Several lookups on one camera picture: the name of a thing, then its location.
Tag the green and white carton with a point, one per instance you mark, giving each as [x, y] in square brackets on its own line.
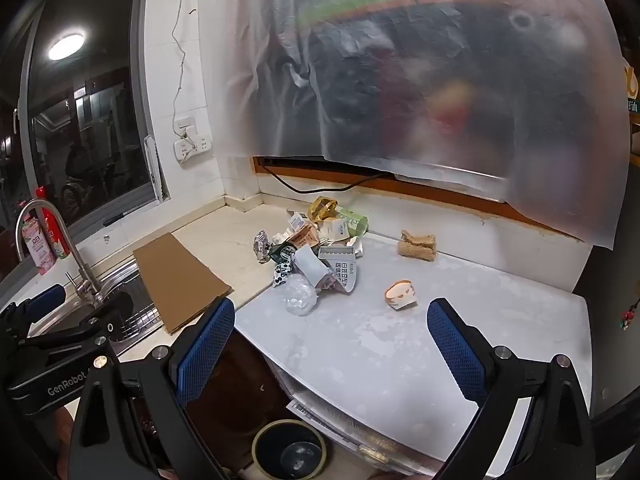
[354, 223]

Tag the red bottle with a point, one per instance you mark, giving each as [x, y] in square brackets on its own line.
[55, 230]

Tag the steel sink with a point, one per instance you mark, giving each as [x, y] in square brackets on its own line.
[135, 305]

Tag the black trash bin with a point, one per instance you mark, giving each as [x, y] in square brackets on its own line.
[290, 452]

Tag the white blue box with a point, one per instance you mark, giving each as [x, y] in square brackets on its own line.
[298, 220]

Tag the brown loofah scrubber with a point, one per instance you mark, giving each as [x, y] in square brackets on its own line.
[417, 246]

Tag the brown and white paper bag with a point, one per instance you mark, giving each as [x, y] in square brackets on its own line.
[306, 236]

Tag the brown cardboard sheet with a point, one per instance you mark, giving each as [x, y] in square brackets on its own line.
[180, 280]

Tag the white printed pouch box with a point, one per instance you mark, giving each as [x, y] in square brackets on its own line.
[336, 231]

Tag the steel faucet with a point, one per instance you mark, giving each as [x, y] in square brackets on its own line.
[36, 203]

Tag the black pen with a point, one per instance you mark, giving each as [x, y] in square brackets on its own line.
[114, 218]

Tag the yellow grey taped bag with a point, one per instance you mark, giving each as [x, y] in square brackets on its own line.
[322, 208]

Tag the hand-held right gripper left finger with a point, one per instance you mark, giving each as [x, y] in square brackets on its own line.
[205, 350]

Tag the green white paper cup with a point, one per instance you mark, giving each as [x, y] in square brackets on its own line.
[282, 252]

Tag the sliding glass window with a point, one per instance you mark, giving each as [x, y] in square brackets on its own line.
[90, 110]

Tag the grey white printed box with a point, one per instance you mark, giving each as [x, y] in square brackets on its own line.
[345, 271]

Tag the crumpled clear plastic bag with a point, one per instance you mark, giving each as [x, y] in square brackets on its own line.
[300, 297]

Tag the translucent plastic sheet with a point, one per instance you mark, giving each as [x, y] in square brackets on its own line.
[425, 70]

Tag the white power strip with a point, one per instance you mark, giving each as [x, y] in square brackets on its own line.
[192, 146]

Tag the red green hanging ornament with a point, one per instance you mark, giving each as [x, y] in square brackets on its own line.
[627, 317]

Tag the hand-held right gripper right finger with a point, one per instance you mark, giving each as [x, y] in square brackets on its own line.
[457, 350]

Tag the crushed orange white paper cup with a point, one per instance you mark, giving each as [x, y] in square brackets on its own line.
[400, 296]

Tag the white wall socket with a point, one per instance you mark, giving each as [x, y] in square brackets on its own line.
[185, 122]

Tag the black white printed wrapper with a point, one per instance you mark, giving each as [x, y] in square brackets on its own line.
[282, 274]

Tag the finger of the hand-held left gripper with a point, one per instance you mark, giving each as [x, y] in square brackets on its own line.
[47, 299]
[97, 322]

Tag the pink carton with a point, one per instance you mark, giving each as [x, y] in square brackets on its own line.
[40, 247]

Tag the silver foil wrapper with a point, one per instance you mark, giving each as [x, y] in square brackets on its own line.
[261, 247]

